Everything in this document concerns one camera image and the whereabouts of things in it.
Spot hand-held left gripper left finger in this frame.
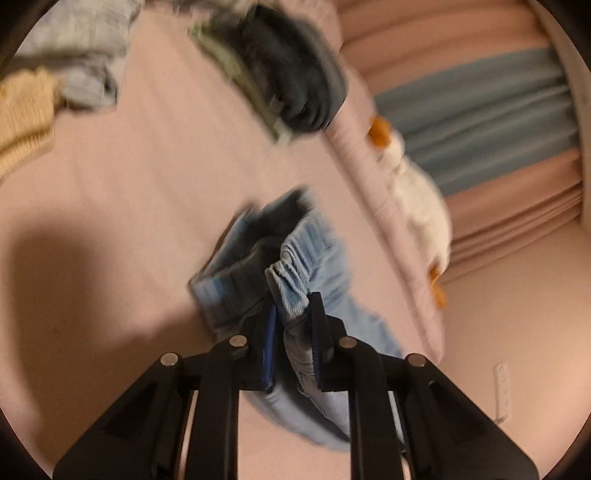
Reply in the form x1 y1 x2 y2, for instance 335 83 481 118
53 298 280 480

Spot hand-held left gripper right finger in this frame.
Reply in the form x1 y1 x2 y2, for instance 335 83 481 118
307 292 541 480

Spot light blue denim pants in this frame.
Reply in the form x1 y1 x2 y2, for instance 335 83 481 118
187 187 407 453

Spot pink duvet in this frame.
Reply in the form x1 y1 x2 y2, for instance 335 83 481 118
318 0 447 363

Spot white goose plush toy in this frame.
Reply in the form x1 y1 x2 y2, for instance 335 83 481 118
367 115 453 311

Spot dark blue folded jeans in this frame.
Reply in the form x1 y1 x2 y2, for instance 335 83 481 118
231 4 348 133

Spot blue curtain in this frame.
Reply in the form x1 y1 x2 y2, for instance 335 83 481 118
373 46 581 198

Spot light green folded cloth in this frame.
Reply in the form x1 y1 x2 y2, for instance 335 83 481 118
187 13 296 145

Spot pink curtain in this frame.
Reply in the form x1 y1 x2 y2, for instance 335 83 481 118
338 0 586 283

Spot yellow knit cloth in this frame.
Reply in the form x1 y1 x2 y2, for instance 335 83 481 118
0 66 64 182

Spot grey checked cloth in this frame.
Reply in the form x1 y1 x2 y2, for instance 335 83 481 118
14 0 141 112

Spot white wall socket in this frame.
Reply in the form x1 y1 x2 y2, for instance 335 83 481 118
492 362 514 426

